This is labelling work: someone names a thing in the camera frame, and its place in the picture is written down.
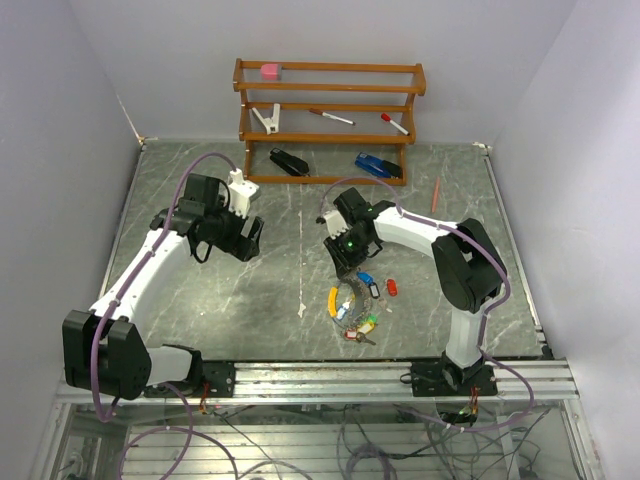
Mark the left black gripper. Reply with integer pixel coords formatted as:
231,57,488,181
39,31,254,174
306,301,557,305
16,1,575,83
205,196,265,262

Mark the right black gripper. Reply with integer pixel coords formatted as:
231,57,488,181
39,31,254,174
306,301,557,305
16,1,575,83
324,229,373,279

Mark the black key tag key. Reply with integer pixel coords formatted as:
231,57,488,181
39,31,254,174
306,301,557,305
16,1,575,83
368,283,380,299

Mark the yellow keyring with keys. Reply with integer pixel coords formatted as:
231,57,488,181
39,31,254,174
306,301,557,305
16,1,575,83
327,275,381,346

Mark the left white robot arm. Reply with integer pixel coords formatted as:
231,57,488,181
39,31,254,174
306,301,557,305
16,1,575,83
62,169,264,400

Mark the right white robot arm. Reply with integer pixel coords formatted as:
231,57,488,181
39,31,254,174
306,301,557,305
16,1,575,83
316,188,511,396

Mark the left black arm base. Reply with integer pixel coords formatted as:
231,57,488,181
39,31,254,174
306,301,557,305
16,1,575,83
168,360,236,398

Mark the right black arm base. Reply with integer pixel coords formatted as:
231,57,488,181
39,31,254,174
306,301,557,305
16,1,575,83
400,360,498,398

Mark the blue key tag upper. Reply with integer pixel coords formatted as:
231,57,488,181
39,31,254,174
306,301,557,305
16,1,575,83
356,271,374,285

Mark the red key tag key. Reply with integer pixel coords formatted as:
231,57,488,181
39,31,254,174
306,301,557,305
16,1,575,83
386,278,398,297

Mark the black stapler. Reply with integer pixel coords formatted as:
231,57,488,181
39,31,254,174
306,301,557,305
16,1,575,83
269,148,310,177

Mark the blue stapler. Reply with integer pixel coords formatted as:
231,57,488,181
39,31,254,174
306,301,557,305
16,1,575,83
354,152,404,179

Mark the white clip tool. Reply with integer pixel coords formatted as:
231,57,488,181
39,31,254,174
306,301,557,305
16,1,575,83
251,103,281,135

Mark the orange pencil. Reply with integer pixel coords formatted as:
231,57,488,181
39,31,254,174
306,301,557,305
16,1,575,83
431,176,441,213

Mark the wooden three-tier shelf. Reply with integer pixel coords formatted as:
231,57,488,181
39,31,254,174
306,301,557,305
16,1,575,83
232,58,427,184

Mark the red cap marker left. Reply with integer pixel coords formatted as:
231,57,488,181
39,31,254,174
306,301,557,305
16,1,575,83
308,108,356,126

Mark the red cap marker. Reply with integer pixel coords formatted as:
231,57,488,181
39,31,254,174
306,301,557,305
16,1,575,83
380,113,410,136
308,108,356,126

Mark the red cap marker right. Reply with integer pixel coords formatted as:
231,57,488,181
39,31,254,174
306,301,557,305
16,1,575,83
380,113,410,136

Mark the pink eraser block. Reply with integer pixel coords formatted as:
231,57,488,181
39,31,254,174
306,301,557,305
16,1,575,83
260,63,282,81

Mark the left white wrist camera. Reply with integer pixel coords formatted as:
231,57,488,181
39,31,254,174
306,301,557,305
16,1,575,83
227,168,260,219

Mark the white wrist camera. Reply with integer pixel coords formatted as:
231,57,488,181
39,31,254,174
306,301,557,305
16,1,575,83
227,168,260,219
316,209,349,239

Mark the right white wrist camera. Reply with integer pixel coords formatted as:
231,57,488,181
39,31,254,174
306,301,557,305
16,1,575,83
316,209,349,239

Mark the aluminium frame rail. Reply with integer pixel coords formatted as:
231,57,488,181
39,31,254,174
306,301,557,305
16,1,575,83
54,357,581,406

